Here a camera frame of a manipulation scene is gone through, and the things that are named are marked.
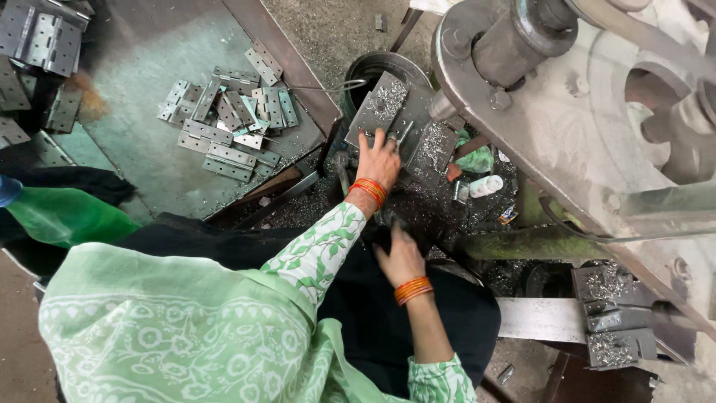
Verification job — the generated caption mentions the person's right hand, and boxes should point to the person's right hand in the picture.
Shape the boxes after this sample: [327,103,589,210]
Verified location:
[372,222,430,288]

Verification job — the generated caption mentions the person's left hand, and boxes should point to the person's left hand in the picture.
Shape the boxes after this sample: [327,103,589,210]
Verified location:
[356,129,402,190]

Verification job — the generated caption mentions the grey steel hinge workpiece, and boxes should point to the grey steel hinge workpiece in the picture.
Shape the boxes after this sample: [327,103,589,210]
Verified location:
[345,71,461,189]

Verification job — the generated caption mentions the red orange left wrist bangles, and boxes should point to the red orange left wrist bangles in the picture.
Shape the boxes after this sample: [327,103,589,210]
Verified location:
[348,178,388,210]

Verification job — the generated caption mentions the red orange wrist bangles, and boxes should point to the red orange wrist bangles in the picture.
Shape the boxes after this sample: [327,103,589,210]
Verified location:
[348,178,388,210]
[394,275,435,307]

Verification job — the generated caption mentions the red orange right wrist bangles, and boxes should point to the red orange right wrist bangles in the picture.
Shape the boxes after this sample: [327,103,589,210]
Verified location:
[394,275,435,307]

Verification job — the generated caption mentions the dark round metal bucket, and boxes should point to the dark round metal bucket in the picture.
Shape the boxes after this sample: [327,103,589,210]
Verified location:
[339,51,434,125]

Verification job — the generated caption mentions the crumpled green plastic bag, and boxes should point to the crumpled green plastic bag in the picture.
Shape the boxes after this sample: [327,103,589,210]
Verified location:
[454,130,495,174]

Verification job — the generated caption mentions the black metal angle bar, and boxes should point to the black metal angle bar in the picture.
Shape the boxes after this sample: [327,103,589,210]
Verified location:
[232,116,343,230]

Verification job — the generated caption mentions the small white plastic bottle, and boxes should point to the small white plastic bottle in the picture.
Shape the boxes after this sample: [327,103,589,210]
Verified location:
[469,175,504,199]

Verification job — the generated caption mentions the green painted machine pipe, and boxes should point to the green painted machine pipe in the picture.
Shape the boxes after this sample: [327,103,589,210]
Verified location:
[459,225,610,262]

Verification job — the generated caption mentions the flat steel bar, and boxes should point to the flat steel bar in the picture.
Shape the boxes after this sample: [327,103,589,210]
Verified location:
[496,297,588,344]

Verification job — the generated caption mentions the pile of loose steel hinges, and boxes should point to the pile of loose steel hinges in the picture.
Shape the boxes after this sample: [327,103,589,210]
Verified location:
[157,39,300,183]

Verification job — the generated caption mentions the large grey press machine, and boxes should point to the large grey press machine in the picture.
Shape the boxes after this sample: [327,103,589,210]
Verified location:
[430,0,716,342]

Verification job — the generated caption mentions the steel blocks with metal shavings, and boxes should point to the steel blocks with metal shavings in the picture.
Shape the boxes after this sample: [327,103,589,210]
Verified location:
[572,264,660,371]

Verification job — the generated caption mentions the green metal tray table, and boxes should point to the green metal tray table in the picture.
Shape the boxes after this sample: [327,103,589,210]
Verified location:
[50,0,343,220]

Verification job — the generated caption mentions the person's green patterned scarf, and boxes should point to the person's green patterned scarf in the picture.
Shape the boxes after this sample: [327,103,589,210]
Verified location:
[38,242,415,403]

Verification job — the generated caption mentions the black cloth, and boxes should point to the black cloth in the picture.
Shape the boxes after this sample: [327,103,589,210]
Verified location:
[0,161,137,207]

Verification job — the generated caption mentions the green plastic bottle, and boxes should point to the green plastic bottle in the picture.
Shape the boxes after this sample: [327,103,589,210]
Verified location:
[0,175,142,249]

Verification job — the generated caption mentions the heap of large steel hinges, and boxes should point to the heap of large steel hinges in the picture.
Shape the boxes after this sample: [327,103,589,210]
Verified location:
[0,0,96,166]

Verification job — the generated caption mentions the thin wire bucket handle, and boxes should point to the thin wire bucket handle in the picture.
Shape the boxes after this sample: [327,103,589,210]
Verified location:
[288,79,368,94]

